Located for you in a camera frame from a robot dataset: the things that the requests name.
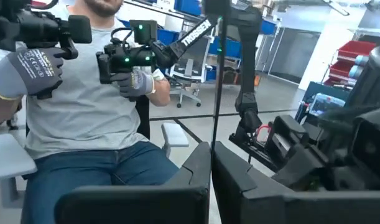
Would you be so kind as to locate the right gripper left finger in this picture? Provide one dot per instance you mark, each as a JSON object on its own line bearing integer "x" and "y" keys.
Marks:
{"x": 146, "y": 205}

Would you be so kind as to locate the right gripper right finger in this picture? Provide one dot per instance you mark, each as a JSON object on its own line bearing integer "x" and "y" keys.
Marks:
{"x": 270, "y": 205}

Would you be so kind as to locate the person's forearm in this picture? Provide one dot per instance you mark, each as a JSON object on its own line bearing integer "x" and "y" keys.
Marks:
{"x": 160, "y": 91}
{"x": 3, "y": 107}

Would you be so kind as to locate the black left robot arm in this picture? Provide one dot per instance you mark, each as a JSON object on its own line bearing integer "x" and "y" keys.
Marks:
{"x": 373, "y": 71}

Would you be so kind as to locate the dark blue crate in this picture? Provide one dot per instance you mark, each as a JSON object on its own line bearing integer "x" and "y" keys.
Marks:
{"x": 320, "y": 90}

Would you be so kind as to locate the black chair white armrests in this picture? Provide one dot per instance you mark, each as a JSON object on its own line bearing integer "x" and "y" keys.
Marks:
{"x": 175, "y": 133}

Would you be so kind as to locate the red storage bin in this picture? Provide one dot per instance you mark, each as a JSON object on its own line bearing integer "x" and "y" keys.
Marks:
{"x": 356, "y": 49}
{"x": 340, "y": 68}

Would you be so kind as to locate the person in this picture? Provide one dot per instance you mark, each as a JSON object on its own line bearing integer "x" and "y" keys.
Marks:
{"x": 84, "y": 109}

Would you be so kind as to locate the person's hand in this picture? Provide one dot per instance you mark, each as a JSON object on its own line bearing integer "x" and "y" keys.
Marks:
{"x": 34, "y": 71}
{"x": 137, "y": 85}

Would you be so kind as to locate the white office chair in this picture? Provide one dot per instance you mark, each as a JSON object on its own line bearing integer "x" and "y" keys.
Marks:
{"x": 189, "y": 67}

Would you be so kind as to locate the blue storage bin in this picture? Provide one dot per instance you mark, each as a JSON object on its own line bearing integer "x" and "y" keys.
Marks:
{"x": 231, "y": 48}
{"x": 168, "y": 36}
{"x": 188, "y": 6}
{"x": 268, "y": 27}

